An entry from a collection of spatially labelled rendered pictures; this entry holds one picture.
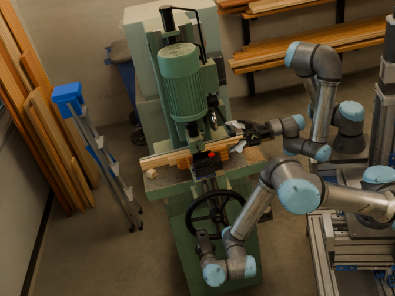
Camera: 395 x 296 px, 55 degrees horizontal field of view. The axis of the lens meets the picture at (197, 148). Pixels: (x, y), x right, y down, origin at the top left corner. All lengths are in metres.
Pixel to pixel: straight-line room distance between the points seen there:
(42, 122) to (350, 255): 2.14
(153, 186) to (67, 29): 2.52
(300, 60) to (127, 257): 1.80
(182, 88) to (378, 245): 1.03
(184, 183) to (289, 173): 0.70
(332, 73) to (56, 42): 3.01
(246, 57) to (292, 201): 2.67
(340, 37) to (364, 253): 2.64
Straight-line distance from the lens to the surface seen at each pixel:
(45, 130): 2.94
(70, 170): 3.09
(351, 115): 1.93
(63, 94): 2.38
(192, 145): 1.82
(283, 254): 2.61
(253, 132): 1.65
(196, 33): 1.95
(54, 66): 4.19
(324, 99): 1.66
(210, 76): 1.92
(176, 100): 1.68
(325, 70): 1.63
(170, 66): 1.61
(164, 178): 1.85
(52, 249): 3.13
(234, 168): 1.82
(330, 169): 2.09
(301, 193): 1.19
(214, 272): 1.40
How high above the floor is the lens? 2.01
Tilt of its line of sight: 34 degrees down
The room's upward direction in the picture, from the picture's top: 11 degrees counter-clockwise
